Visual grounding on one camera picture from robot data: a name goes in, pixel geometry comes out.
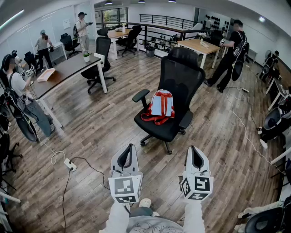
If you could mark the group of black wall items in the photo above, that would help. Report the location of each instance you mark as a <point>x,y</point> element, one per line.
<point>216,21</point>

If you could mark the white paper sheet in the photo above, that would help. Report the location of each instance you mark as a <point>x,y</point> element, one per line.
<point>66,23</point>

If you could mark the black mesh office chair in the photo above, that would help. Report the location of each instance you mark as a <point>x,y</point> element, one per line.
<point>182,75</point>

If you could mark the person's white printed shirt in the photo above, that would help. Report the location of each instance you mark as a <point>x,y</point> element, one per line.
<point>154,225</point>

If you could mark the small potted plant white pot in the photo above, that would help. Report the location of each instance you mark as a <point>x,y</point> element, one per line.
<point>86,58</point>

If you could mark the person's beige shoe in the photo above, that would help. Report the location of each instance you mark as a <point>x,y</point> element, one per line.
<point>155,214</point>
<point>145,202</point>

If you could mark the person's blue jeans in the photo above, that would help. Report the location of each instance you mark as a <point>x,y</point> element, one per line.
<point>141,211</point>

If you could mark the square wall light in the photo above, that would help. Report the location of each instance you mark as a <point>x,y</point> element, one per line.
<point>262,19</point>

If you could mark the person's right forearm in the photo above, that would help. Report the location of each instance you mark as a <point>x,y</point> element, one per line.
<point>193,216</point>

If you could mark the dark wooden desk white legs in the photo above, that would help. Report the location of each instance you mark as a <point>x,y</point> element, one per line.
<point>66,68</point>

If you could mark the light wooden desk white legs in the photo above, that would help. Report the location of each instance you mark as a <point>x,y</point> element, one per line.
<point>118,33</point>
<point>195,44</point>

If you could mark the light wooden tray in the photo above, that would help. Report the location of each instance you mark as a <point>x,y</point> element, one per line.
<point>46,75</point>

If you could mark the black office chair with headrest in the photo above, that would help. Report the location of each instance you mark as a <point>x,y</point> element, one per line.
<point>102,47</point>

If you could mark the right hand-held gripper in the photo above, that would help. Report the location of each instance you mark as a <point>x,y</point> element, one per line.
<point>201,184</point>

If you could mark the window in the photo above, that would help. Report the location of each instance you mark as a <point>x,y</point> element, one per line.
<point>111,17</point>

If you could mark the white power strip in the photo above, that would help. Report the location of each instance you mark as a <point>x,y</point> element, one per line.
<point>245,90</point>
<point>69,164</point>

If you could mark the ceiling strip light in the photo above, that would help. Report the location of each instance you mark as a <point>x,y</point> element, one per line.
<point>12,19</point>

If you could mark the white vase with flowers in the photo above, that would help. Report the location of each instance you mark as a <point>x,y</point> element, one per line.
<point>123,28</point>

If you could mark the grey waste bin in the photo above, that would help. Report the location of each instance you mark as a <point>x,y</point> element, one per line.
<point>150,52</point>

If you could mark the black railing wooden handrail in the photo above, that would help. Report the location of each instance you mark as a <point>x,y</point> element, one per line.
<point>159,26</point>

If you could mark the white object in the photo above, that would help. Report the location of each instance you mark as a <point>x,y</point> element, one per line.
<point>205,44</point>

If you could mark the black swivel chair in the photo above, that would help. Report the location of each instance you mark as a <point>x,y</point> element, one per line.
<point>5,148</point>

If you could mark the white flowers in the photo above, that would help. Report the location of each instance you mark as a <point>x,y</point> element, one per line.
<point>202,35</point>

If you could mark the black standing fan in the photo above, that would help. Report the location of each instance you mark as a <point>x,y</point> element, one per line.
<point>268,54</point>

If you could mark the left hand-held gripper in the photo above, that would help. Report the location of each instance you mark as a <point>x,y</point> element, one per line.
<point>123,186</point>

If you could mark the person's left forearm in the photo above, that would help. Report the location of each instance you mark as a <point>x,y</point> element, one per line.
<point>117,218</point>

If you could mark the black metal railing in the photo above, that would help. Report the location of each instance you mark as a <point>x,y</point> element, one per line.
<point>167,16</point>

